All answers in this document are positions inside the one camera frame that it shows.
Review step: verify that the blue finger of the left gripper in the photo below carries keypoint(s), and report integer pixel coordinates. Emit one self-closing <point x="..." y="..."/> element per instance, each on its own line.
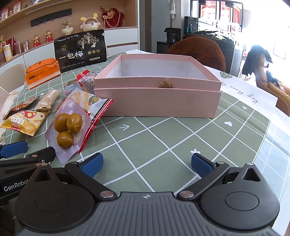
<point x="10" y="150"/>
<point x="45" y="155"/>

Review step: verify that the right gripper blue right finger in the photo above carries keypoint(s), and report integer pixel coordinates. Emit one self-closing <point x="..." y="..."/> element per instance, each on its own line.
<point x="211" y="175"/>

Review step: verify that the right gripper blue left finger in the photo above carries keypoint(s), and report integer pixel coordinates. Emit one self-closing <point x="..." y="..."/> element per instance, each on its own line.
<point x="83" y="175"/>

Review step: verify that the yellow chips snack bag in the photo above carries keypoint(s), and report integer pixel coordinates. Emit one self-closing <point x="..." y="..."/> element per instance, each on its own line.
<point x="26" y="122"/>

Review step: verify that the braised eggs vacuum pack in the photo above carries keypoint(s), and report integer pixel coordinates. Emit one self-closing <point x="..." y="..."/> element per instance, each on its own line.
<point x="66" y="132"/>

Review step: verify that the dark red chicken snack pouch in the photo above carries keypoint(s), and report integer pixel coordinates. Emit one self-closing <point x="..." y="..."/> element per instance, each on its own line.
<point x="19" y="107"/>

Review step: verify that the beige grain bar packet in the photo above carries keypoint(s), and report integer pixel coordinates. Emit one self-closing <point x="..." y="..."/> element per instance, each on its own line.
<point x="46" y="103"/>

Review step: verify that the red-edged biscuit snack bag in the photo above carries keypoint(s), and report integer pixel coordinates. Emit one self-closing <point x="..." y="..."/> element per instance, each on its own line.
<point x="94" y="106"/>

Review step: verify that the small red-label clear packet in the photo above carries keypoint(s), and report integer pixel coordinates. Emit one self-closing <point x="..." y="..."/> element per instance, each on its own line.
<point x="86" y="81"/>

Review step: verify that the green checkered tablecloth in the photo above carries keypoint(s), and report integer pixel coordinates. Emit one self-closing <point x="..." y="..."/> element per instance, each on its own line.
<point x="153" y="154"/>

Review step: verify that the orange tissue box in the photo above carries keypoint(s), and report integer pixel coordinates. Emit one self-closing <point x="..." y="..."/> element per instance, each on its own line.
<point x="42" y="72"/>

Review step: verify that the pink gift box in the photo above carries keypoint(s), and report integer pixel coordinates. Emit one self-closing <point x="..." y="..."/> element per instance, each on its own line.
<point x="158" y="85"/>

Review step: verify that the black plum snack bag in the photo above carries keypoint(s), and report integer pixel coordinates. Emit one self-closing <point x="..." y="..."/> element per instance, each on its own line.
<point x="80" y="49"/>

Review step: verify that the red doll figurine left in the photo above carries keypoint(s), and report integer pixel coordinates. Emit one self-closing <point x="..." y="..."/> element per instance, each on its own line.
<point x="36" y="41"/>

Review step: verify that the red doll figurine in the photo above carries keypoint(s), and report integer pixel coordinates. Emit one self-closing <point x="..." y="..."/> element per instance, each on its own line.
<point x="49" y="37"/>
<point x="36" y="41"/>

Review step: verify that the red doll figurine right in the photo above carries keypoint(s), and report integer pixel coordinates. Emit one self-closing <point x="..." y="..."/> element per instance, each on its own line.
<point x="49" y="37"/>

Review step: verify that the brown upholstered chair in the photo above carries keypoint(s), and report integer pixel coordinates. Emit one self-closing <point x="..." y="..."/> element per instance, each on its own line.
<point x="204" y="50"/>

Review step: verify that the tan armchair with dark clothes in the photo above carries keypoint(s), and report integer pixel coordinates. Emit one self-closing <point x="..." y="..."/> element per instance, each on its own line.
<point x="257" y="63"/>

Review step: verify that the white flower vase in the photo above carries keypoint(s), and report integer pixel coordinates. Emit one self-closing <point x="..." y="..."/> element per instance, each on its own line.
<point x="68" y="29"/>

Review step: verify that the white sideboard cabinet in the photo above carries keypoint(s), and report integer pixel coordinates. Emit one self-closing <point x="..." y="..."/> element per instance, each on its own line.
<point x="118" y="40"/>

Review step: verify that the white rabbit figurine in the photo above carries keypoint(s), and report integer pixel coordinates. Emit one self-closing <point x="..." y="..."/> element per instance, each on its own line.
<point x="91" y="23"/>

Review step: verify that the black water dispenser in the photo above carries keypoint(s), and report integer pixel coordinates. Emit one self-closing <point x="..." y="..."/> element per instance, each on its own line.
<point x="173" y="36"/>

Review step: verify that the red floral ornament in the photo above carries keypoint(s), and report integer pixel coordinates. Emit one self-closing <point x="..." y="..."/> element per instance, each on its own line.
<point x="112" y="17"/>

